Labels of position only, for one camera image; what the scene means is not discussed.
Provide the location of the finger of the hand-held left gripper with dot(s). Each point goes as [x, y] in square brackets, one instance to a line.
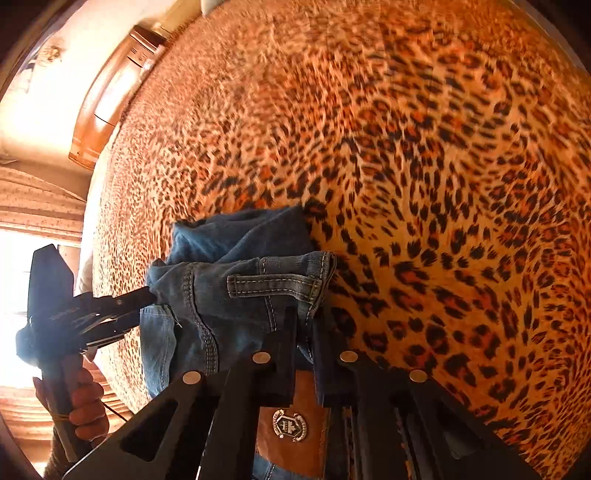
[129, 299]
[115, 328]

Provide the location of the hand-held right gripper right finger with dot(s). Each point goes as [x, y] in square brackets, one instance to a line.
[325, 369]

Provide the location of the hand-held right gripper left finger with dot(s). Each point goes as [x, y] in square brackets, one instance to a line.
[281, 364]

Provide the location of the blue denim pants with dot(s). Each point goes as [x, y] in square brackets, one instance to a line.
[231, 295]

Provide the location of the person's left forearm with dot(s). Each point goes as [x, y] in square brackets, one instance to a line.
[55, 457]

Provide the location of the person's left hand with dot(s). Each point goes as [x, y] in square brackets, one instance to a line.
[87, 401]

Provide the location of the window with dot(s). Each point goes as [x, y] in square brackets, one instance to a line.
[18, 300]

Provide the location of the floral patterned curtain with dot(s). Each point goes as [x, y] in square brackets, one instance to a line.
[41, 203]

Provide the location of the carved wooden headboard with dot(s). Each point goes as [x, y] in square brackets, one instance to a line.
[111, 101]

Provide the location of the leopard print bedspread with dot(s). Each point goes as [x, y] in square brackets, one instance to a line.
[415, 161]

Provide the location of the crystal wall lamp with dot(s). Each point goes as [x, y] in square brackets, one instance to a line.
[51, 53]

